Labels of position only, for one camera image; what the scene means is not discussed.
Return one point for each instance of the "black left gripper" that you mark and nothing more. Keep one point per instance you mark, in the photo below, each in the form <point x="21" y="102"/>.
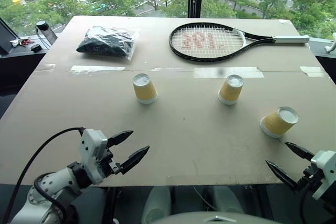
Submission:
<point x="107" y="166"/>

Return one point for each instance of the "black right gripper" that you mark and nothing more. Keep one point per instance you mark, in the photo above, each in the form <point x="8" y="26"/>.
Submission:
<point x="311" y="179"/>

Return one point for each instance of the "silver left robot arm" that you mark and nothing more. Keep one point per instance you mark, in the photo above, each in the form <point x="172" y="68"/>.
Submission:
<point x="59" y="182"/>

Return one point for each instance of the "yellow paper cup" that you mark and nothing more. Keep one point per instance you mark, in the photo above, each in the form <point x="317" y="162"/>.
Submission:
<point x="144" y="90"/>
<point x="230" y="91"/>
<point x="278" y="124"/>

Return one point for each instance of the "black table leg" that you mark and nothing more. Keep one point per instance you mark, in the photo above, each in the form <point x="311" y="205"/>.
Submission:
<point x="110" y="205"/>

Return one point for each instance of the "grey rounded shape under table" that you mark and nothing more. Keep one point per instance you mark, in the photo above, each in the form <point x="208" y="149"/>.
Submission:
<point x="157" y="203"/>
<point x="227" y="199"/>

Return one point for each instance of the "clear tape strip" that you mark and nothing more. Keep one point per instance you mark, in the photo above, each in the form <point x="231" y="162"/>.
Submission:
<point x="97" y="68"/>
<point x="228" y="72"/>
<point x="166" y="69"/>
<point x="313" y="71"/>

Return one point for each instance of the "grey dome with dark emblem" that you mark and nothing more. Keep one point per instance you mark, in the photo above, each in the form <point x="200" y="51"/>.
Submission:
<point x="215" y="218"/>

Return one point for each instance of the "clear bag of black fabric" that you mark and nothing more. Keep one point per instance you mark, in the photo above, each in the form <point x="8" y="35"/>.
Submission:
<point x="107" y="41"/>

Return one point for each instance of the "white figurine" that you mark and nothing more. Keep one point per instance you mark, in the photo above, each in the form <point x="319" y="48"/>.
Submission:
<point x="331" y="44"/>

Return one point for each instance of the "black and white tennis racket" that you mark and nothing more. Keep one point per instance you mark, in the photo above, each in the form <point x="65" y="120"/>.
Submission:
<point x="210" y="41"/>

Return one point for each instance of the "small black round puck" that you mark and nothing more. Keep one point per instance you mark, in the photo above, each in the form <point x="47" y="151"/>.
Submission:
<point x="36" y="48"/>

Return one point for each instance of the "black stand with round head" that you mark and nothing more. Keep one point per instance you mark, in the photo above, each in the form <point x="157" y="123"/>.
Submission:
<point x="46" y="31"/>

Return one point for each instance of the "teal car outside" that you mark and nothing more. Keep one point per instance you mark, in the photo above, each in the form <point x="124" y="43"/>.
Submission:
<point x="99" y="7"/>

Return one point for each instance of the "red key bunch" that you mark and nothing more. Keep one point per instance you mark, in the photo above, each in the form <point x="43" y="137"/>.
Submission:
<point x="22" y="42"/>

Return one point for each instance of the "black slanted monitor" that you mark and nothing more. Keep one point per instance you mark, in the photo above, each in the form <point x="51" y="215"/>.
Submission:
<point x="6" y="37"/>

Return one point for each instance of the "yellow vehicle outside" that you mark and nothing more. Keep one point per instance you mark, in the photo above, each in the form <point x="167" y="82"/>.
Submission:
<point x="19" y="0"/>

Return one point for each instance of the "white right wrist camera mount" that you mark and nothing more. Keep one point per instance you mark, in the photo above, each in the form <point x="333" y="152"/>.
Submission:
<point x="325" y="171"/>

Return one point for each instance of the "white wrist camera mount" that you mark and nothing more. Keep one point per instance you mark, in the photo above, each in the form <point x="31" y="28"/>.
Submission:
<point x="325" y="171"/>
<point x="92" y="150"/>

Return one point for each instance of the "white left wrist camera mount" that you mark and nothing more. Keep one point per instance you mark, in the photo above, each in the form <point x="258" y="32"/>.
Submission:
<point x="92" y="150"/>

